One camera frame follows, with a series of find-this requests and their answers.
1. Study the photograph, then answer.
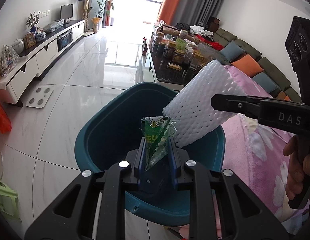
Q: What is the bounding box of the white bathroom scale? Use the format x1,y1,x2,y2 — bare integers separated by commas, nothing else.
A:
26,86,54,109

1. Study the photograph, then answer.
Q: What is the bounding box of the orange cushion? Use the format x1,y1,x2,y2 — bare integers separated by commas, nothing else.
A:
231,54,264,77

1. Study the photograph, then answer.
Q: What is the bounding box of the white black TV cabinet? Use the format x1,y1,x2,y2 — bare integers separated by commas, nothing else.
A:
0,20,85,105

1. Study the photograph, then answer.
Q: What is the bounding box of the pink floral tablecloth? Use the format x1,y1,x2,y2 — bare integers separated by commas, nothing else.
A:
165,64,310,238

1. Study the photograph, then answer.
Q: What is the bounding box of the green snack wrapper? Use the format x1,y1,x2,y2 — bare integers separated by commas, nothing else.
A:
141,116,180,171

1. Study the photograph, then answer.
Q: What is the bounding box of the dark glass coffee table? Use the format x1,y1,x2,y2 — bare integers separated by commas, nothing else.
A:
134,29,196,92

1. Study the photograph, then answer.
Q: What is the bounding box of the white foam fruit net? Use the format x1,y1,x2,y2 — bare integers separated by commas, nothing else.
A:
163,60,246,148

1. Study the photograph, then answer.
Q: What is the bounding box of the orange curtain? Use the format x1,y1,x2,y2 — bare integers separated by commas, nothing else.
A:
157,0,179,25

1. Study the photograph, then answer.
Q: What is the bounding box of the grey curtain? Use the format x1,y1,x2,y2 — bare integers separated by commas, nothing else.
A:
171,0,224,26

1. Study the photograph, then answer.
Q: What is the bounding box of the white ceramic jar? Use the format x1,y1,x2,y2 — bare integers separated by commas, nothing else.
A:
12,38,25,55

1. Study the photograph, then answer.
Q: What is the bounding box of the green plastic stool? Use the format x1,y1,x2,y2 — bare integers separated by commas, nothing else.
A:
0,181,22,222

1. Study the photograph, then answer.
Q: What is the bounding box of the green sectional sofa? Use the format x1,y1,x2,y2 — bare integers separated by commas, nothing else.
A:
210,28,302,102

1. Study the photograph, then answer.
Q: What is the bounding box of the tall potted plant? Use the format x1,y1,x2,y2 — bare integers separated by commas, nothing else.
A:
87,0,110,30

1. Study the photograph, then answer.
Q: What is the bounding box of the black computer monitor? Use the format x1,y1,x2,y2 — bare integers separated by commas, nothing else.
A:
60,4,73,24

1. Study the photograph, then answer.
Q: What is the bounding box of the orange plastic bag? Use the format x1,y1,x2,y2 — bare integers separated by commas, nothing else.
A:
0,102,12,134

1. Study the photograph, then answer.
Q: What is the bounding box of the small plant blue vase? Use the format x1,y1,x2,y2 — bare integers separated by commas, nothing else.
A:
26,10,41,33

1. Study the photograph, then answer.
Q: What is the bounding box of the framed picture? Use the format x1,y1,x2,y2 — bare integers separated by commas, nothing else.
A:
23,33,37,49

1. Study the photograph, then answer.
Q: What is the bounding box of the teal plastic trash bin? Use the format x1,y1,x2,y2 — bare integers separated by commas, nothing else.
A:
74,81,226,228

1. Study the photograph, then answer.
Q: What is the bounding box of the person's right hand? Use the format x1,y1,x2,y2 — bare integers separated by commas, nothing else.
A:
283,135,310,200

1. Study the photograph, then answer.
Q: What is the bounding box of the blue grey cushion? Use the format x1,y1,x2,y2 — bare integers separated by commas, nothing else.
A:
220,41,245,62
252,72,279,94

